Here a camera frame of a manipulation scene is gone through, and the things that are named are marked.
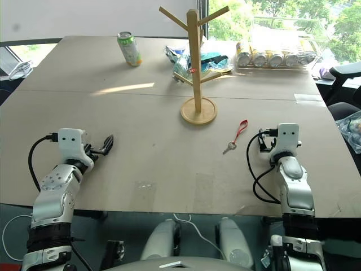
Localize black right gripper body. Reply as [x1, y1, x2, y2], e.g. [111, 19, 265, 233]
[258, 128, 279, 142]

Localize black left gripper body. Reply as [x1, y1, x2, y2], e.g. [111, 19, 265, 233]
[82, 143, 104, 163]

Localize clear can rack tray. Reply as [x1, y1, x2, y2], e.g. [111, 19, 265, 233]
[233, 38, 323, 75]

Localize silver yellow drink can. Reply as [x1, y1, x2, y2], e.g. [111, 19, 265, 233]
[284, 53, 301, 67]
[268, 53, 286, 68]
[252, 52, 270, 68]
[300, 53, 317, 67]
[236, 52, 254, 67]

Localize black office chair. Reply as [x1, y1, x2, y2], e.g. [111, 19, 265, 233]
[326, 64, 361, 121]

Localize clear plastic bag with items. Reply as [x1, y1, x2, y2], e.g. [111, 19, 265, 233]
[334, 111, 361, 155]

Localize purple bag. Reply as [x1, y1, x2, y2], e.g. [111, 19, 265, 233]
[319, 67, 334, 81]

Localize blue goggles in plastic bag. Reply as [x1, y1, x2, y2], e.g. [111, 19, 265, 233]
[199, 51, 235, 75]

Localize green drink can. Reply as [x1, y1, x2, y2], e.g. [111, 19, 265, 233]
[117, 31, 143, 68]

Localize silver right robot leg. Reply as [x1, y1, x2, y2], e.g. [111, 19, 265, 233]
[216, 217, 254, 269]

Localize silver robot leg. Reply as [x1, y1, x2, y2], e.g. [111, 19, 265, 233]
[140, 219, 181, 261]
[216, 217, 254, 269]

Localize silver left robot leg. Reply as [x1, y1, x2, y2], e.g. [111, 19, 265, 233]
[140, 219, 181, 261]

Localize wooden branched hanger stand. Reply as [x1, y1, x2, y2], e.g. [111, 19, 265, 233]
[158, 6, 239, 125]

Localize white bundled cloth item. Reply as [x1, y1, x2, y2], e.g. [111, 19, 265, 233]
[7, 60, 34, 82]

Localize silver blue snack bags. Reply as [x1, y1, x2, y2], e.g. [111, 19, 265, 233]
[164, 44, 193, 83]

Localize silver robot torso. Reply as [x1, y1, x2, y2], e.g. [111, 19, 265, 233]
[103, 255, 256, 271]

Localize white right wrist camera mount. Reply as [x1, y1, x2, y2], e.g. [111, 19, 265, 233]
[270, 123, 300, 156]

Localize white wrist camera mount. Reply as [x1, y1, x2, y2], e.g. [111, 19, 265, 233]
[57, 128, 95, 170]
[270, 123, 300, 156]

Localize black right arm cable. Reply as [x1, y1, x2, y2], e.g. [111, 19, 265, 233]
[246, 128, 282, 204]

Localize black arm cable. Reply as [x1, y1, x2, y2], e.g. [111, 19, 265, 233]
[27, 132, 59, 193]
[246, 128, 282, 204]

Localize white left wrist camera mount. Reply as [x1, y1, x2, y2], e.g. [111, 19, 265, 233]
[57, 128, 95, 170]

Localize silver key with red strap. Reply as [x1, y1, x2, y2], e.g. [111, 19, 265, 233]
[222, 119, 250, 155]

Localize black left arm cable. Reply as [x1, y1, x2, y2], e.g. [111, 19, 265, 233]
[27, 132, 59, 193]

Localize thin white cable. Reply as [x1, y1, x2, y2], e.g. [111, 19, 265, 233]
[173, 213, 224, 253]
[1, 215, 32, 261]

